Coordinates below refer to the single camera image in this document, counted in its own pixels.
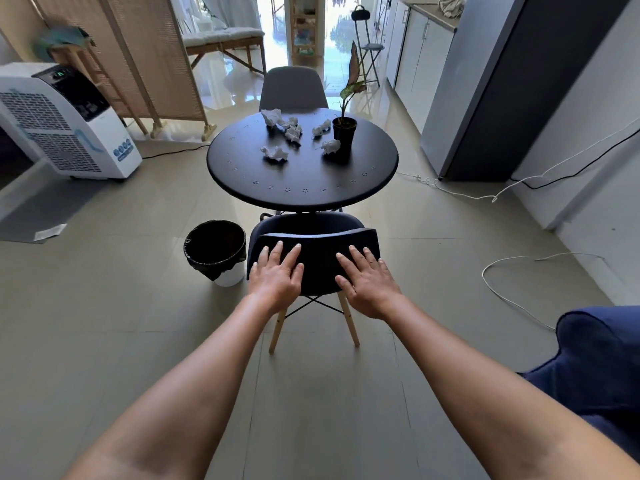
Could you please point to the person's left hand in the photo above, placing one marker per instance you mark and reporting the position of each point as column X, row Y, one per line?
column 274, row 284

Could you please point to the crumpled beige cloth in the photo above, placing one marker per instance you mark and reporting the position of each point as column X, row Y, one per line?
column 451, row 5

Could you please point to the wooden folding screen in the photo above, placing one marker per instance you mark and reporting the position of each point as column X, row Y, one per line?
column 150, row 54

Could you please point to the white portable air conditioner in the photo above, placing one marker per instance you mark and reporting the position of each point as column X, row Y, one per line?
column 65, row 129

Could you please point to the person's right thumb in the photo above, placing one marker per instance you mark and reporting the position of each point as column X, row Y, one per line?
column 345, row 287

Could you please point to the large crumpled white paper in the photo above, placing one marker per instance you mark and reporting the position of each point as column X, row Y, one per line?
column 271, row 116

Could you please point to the wooden bench with cushion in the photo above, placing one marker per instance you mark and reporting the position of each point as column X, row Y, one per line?
column 225, row 37

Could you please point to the person's right hand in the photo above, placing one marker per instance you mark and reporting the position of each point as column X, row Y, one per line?
column 370, row 289

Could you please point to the teal cloth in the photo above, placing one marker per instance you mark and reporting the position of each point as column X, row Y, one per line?
column 60, row 37

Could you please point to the person's right forearm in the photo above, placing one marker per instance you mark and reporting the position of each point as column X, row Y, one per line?
column 480, row 394

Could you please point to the person's right middle finger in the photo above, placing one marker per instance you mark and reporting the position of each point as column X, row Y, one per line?
column 359, row 257

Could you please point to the person's left middle finger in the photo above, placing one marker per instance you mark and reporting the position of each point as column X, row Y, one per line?
column 276, row 253

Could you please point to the person's left thumb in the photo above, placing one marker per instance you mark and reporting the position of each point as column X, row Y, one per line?
column 298, row 278

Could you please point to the wooden shelf unit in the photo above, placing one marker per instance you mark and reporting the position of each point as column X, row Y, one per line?
column 305, row 29

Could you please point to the wooden stand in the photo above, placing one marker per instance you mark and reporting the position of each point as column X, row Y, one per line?
column 95, row 74

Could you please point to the potted plant in black pot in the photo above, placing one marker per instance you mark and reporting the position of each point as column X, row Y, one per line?
column 344, row 132

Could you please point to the black folding stool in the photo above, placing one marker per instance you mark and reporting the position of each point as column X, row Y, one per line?
column 367, row 44

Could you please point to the round black table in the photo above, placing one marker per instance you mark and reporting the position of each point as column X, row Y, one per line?
column 300, row 169

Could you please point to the grey refrigerator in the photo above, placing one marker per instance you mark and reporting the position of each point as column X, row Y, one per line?
column 490, row 84

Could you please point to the white paper sheet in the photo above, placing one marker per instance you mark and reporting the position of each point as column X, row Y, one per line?
column 50, row 232

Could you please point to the dark blue wooden-legged chair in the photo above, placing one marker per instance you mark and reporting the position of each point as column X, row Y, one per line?
column 320, row 259

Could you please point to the person's left forearm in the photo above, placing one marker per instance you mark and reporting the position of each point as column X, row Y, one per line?
column 185, row 394

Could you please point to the white bin with black bag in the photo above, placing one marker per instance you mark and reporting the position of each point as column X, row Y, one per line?
column 216, row 249

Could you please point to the grey chair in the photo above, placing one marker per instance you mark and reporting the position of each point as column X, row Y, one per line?
column 293, row 89

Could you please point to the person's left little finger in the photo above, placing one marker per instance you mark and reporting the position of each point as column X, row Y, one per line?
column 253, row 270

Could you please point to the white kitchen cabinets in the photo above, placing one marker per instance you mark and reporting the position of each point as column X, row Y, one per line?
column 420, row 64

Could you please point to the blue upholstered sofa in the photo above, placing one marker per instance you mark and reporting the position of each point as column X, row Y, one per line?
column 595, row 364

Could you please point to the person's right little finger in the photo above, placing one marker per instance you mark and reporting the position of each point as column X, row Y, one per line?
column 383, row 266

